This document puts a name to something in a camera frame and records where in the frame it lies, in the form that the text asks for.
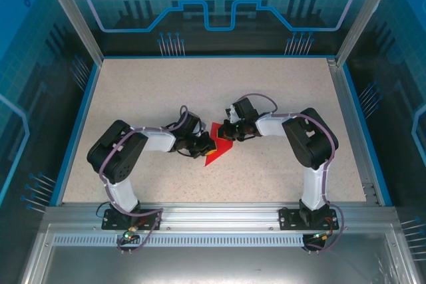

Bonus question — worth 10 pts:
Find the blue table edge trim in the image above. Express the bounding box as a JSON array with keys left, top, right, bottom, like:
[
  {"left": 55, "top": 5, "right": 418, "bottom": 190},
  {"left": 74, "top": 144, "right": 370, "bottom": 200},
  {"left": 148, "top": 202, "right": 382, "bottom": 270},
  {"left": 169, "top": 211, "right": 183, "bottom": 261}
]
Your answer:
[
  {"left": 339, "top": 63, "right": 393, "bottom": 207},
  {"left": 55, "top": 63, "right": 103, "bottom": 207}
]

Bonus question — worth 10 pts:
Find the grey metal tray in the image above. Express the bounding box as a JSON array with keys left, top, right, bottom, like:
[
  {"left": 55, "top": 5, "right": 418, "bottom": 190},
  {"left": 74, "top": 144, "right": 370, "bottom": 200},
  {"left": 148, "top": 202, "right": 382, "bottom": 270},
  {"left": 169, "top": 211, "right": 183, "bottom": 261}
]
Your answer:
[{"left": 19, "top": 223, "right": 420, "bottom": 284}]

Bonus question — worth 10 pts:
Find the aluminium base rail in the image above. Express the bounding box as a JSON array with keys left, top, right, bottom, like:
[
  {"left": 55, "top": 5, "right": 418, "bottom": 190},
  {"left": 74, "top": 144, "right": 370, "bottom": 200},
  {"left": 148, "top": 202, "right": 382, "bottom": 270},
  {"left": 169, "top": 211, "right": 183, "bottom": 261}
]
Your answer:
[{"left": 43, "top": 201, "right": 399, "bottom": 231}]

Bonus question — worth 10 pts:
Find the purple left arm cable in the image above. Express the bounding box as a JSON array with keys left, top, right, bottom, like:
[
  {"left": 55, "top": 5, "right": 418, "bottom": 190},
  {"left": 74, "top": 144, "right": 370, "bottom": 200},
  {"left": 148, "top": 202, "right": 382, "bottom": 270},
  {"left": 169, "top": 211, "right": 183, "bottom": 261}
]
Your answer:
[{"left": 99, "top": 104, "right": 190, "bottom": 254}]

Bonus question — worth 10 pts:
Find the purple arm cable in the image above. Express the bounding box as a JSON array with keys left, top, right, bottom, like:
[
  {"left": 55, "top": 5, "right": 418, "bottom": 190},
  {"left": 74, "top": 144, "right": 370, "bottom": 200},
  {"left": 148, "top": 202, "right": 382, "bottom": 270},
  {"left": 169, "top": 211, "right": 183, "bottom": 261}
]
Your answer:
[
  {"left": 99, "top": 104, "right": 190, "bottom": 254},
  {"left": 238, "top": 93, "right": 344, "bottom": 254}
]

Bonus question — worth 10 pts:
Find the slotted aluminium cable duct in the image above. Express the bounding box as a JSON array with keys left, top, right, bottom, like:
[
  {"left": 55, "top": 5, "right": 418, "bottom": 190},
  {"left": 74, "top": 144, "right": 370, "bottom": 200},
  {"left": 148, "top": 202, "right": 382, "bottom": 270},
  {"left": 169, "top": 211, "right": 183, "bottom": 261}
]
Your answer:
[{"left": 52, "top": 234, "right": 307, "bottom": 247}]

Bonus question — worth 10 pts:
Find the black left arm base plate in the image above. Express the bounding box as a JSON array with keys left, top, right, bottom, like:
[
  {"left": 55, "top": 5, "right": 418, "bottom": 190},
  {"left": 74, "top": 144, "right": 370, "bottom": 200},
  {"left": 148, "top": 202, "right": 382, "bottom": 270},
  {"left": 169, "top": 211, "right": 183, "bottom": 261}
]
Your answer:
[{"left": 101, "top": 209, "right": 162, "bottom": 231}]

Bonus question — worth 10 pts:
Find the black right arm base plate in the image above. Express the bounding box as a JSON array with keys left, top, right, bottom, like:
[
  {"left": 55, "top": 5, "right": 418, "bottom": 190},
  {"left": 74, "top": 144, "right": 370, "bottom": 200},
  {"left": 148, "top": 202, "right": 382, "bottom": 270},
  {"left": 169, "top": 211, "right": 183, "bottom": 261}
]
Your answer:
[{"left": 278, "top": 208, "right": 337, "bottom": 231}]

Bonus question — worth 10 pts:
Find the aluminium side rail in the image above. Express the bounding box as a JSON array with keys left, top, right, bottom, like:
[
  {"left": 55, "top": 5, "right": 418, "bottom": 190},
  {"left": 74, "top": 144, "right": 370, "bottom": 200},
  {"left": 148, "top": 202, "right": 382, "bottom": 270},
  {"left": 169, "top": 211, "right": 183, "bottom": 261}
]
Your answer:
[{"left": 327, "top": 57, "right": 382, "bottom": 207}]

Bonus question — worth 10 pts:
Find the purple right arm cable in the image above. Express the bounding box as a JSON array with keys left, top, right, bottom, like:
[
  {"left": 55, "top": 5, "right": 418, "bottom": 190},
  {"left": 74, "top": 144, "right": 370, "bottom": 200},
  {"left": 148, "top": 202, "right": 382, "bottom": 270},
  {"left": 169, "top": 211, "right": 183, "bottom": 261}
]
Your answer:
[{"left": 238, "top": 93, "right": 344, "bottom": 254}]

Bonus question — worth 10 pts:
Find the aluminium frame post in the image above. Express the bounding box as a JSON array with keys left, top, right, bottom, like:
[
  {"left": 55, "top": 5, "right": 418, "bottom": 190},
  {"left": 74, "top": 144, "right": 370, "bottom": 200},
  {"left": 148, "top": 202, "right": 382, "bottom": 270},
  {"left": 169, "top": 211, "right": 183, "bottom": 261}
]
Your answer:
[
  {"left": 335, "top": 0, "right": 402, "bottom": 67},
  {"left": 37, "top": 0, "right": 105, "bottom": 65}
]

